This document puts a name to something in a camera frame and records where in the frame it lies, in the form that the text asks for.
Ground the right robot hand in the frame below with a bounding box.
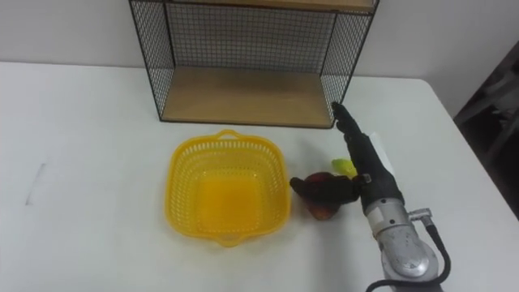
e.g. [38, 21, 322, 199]
[289, 101, 405, 215]

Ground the yellow-green soft toy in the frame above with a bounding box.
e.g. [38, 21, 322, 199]
[331, 157, 358, 178]

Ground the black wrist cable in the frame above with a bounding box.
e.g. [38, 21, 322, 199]
[365, 208, 453, 292]

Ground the black wire wooden shelf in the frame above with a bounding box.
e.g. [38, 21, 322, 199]
[127, 0, 381, 130]

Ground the white table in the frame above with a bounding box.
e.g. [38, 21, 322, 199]
[0, 61, 519, 292]

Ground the yellow plastic basket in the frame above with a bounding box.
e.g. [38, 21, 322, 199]
[164, 129, 292, 248]

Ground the dark furniture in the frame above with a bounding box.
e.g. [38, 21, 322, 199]
[453, 40, 519, 222]

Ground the red apple soft toy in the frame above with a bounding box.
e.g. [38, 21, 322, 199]
[302, 171, 345, 221]

